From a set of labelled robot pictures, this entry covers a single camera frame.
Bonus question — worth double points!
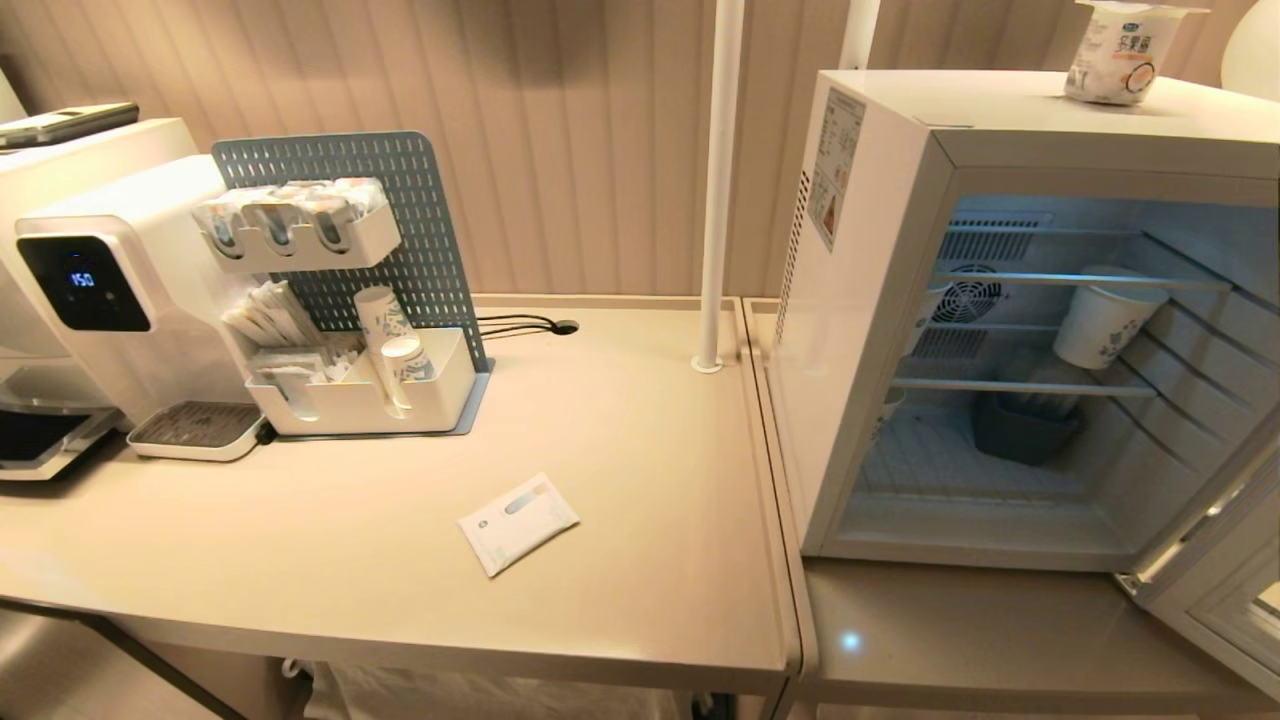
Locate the white support pole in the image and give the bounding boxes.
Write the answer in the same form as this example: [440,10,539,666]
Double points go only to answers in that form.
[838,0,882,72]
[691,0,747,375]

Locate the white wet wipe packet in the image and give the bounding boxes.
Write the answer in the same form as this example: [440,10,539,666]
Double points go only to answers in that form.
[458,473,581,579]

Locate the black cable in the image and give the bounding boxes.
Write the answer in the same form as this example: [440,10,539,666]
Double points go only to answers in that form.
[474,314,580,341]

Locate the blue pegboard organizer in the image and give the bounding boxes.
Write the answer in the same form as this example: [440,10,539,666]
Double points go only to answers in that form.
[211,131,491,438]

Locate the white sachet packets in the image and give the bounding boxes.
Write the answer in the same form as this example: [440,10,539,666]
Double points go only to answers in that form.
[221,279,326,350]

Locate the black flat device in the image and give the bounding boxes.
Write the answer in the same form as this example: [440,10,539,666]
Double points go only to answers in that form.
[0,102,141,151]

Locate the white drip tray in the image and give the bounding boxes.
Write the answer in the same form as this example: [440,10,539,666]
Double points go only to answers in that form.
[127,401,267,463]

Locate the stacked patterned paper cups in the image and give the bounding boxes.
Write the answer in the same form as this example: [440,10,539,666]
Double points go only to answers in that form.
[353,286,437,411]

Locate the white patterned paper cup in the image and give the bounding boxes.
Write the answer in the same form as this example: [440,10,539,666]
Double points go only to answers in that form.
[1052,265,1171,371]

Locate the glass fridge door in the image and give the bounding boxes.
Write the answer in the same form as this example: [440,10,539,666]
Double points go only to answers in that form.
[1114,402,1280,701]

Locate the white snack pouch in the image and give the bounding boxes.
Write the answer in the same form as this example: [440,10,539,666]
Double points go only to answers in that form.
[1063,0,1211,107]

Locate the white organizer bin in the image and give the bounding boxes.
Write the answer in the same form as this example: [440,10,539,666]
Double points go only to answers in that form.
[245,327,477,437]

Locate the dark plastic bin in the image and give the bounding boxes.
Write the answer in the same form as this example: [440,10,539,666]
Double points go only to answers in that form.
[971,390,1085,467]

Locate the white capsule shelf tray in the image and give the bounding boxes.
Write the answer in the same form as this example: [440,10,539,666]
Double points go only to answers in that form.
[193,178,403,276]

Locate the white mini fridge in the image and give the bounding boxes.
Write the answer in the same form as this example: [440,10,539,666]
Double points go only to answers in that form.
[767,69,1280,574]

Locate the white water dispenser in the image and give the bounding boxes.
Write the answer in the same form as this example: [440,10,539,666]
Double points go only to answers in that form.
[14,154,269,429]

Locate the white coffee machine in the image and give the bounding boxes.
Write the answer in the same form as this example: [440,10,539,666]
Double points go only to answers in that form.
[0,117,199,482]

